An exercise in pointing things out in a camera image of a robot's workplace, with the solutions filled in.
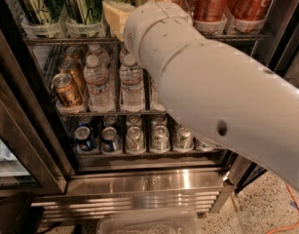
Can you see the gold can front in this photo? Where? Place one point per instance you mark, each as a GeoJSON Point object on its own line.
{"type": "Point", "coordinates": [69, 99]}

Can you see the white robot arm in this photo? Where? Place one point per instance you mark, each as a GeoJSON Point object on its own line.
{"type": "Point", "coordinates": [213, 89]}

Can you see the water bottle front middle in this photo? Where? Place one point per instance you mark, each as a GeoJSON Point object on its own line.
{"type": "Point", "coordinates": [132, 85]}

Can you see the water bottle front right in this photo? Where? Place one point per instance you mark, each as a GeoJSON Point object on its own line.
{"type": "Point", "coordinates": [155, 102]}

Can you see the blue pepsi can left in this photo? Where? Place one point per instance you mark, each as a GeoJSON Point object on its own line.
{"type": "Point", "coordinates": [85, 142]}

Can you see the water bottle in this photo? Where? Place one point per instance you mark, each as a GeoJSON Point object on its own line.
{"type": "Point", "coordinates": [155, 102]}
{"type": "Point", "coordinates": [132, 85]}
{"type": "Point", "coordinates": [97, 80]}

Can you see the gold can back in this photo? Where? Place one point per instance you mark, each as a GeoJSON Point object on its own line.
{"type": "Point", "coordinates": [73, 52]}

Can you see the stainless steel fridge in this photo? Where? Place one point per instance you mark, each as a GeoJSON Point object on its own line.
{"type": "Point", "coordinates": [99, 185]}

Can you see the blue pepsi can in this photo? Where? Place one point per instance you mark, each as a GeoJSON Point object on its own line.
{"type": "Point", "coordinates": [110, 141]}
{"type": "Point", "coordinates": [85, 142]}

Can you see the left fridge door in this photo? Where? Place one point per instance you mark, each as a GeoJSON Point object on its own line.
{"type": "Point", "coordinates": [20, 137]}

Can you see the water bottle front left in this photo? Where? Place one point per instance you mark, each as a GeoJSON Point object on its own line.
{"type": "Point", "coordinates": [97, 80]}

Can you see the red cola can right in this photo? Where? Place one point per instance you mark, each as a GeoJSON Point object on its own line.
{"type": "Point", "coordinates": [249, 15]}

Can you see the silver green can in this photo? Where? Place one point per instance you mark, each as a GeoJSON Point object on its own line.
{"type": "Point", "coordinates": [135, 143]}
{"type": "Point", "coordinates": [160, 140]}
{"type": "Point", "coordinates": [182, 139]}

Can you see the gold can middle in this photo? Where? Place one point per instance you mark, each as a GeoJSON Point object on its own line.
{"type": "Point", "coordinates": [73, 68]}

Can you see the red cola can middle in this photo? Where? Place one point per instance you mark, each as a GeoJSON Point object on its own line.
{"type": "Point", "coordinates": [209, 16]}

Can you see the gold can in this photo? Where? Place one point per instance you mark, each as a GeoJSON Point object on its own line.
{"type": "Point", "coordinates": [73, 52]}
{"type": "Point", "coordinates": [73, 68]}
{"type": "Point", "coordinates": [69, 99]}

